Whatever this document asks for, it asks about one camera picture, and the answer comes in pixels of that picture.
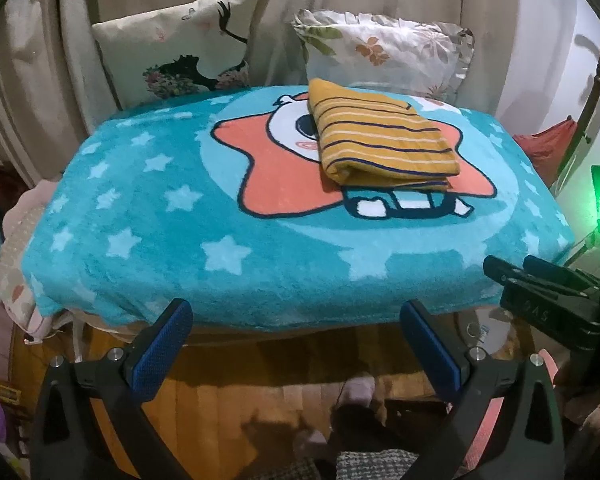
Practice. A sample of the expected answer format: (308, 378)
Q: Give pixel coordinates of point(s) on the person's pink socked foot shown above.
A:
(357, 391)

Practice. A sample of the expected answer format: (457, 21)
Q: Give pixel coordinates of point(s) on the bird print pillow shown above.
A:
(180, 45)

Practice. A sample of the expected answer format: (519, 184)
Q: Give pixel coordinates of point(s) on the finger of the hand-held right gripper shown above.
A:
(550, 267)
(505, 271)

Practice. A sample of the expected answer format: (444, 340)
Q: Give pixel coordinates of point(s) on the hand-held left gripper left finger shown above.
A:
(162, 350)

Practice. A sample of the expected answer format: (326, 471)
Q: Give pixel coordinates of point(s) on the curved wooden rod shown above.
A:
(592, 95)

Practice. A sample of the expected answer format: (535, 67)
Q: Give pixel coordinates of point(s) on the blue star print blanket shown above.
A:
(180, 240)

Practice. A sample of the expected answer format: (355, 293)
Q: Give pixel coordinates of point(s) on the dark red cloth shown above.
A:
(5, 195)

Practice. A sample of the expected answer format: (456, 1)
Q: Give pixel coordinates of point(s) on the grey checkered cloth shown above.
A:
(370, 466)

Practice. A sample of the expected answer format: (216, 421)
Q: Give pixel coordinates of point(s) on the beige polka dot cloth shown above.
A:
(22, 240)

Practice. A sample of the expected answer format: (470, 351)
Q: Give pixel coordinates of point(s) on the yellow striped shirt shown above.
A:
(380, 135)

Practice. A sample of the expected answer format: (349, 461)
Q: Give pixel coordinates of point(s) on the white round object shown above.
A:
(482, 330)

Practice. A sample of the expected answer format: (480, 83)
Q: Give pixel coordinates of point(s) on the floral ruffled pillow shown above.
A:
(380, 45)

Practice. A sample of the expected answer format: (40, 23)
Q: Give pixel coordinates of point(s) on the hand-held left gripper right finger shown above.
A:
(432, 352)

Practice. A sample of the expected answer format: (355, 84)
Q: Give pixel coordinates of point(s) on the pink cloth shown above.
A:
(35, 200)

